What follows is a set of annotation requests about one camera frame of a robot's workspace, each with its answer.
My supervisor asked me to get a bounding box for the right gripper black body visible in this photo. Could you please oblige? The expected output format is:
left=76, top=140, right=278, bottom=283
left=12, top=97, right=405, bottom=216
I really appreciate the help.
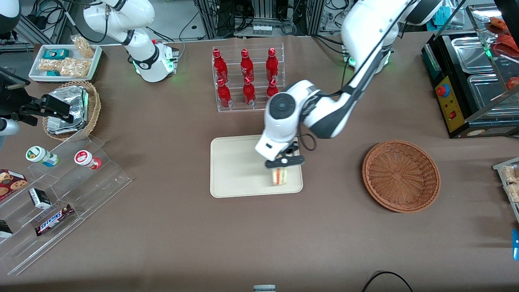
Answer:
left=0, top=68, right=39, bottom=125

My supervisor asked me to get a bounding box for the triangle sandwich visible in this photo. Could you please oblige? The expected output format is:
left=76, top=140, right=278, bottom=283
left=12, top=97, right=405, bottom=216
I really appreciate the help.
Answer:
left=272, top=167, right=289, bottom=186

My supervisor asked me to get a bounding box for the white rectangular snack tray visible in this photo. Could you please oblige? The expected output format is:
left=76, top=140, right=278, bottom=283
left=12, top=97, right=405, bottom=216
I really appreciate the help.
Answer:
left=30, top=44, right=103, bottom=83

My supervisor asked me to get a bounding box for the cream plastic tray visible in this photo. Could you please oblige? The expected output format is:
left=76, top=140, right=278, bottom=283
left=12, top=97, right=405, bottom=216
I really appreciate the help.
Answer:
left=210, top=135, right=304, bottom=198

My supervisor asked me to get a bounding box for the light wicker basket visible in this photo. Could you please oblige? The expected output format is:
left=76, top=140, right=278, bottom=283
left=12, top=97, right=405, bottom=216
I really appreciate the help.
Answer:
left=42, top=80, right=101, bottom=142

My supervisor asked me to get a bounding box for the brown round wicker basket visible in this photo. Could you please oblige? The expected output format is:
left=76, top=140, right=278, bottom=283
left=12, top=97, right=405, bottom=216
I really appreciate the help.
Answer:
left=362, top=140, right=441, bottom=213

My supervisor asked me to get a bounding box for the clear snack tray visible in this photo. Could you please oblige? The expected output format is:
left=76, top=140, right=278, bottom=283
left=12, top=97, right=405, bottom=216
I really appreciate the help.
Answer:
left=493, top=157, right=519, bottom=224

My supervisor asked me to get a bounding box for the aluminium foil container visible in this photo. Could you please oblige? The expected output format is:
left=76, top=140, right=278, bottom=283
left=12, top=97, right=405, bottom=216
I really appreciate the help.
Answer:
left=46, top=86, right=90, bottom=135

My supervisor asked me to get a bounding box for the clear bag of puffed snack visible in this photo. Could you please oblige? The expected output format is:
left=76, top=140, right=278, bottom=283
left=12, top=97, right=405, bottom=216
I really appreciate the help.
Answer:
left=38, top=59, right=63, bottom=73
left=71, top=34, right=95, bottom=58
left=60, top=58, right=90, bottom=78

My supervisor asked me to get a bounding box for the green lid yogurt bottle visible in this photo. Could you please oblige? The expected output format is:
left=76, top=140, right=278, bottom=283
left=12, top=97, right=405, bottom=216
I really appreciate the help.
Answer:
left=26, top=146, right=59, bottom=167

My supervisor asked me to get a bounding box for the red lid yogurt bottle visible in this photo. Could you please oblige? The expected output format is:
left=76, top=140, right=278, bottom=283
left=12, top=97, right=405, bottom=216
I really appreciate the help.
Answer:
left=74, top=150, right=102, bottom=170

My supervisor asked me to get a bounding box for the chocolate chip cookie box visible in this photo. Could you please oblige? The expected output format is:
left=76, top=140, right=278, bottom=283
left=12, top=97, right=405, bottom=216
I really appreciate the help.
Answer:
left=0, top=169, right=28, bottom=201

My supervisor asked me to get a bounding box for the clear acrylic stepped display shelf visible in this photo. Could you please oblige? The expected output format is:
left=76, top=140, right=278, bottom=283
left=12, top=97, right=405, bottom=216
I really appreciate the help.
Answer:
left=0, top=135, right=132, bottom=276

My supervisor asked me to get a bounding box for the small black drink carton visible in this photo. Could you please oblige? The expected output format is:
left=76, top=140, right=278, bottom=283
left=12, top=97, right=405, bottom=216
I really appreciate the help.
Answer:
left=28, top=188, right=52, bottom=210

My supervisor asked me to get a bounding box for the clear acrylic bottle rack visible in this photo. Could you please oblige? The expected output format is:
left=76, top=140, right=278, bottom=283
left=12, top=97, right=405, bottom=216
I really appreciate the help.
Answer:
left=212, top=43, right=285, bottom=113

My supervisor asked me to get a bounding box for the Snickers chocolate bar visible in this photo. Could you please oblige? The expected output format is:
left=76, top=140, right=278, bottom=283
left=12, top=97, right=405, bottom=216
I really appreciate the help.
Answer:
left=34, top=204, right=75, bottom=237

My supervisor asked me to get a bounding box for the black food warmer cabinet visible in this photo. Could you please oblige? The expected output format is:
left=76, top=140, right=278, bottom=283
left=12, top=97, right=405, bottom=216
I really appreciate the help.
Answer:
left=421, top=4, right=519, bottom=139

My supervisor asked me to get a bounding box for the steel food pan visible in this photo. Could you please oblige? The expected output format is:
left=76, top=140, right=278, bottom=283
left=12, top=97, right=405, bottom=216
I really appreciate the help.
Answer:
left=451, top=36, right=500, bottom=75
left=468, top=74, right=519, bottom=115

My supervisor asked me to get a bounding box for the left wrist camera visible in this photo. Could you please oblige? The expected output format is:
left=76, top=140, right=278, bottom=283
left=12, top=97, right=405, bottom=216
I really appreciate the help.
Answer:
left=283, top=141, right=301, bottom=158

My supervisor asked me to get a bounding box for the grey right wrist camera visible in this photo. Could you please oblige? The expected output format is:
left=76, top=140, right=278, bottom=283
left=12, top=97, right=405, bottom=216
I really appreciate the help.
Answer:
left=0, top=118, right=19, bottom=136

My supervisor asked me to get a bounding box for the black floor cable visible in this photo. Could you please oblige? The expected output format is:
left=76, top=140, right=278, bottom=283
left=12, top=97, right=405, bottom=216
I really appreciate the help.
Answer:
left=362, top=271, right=413, bottom=292

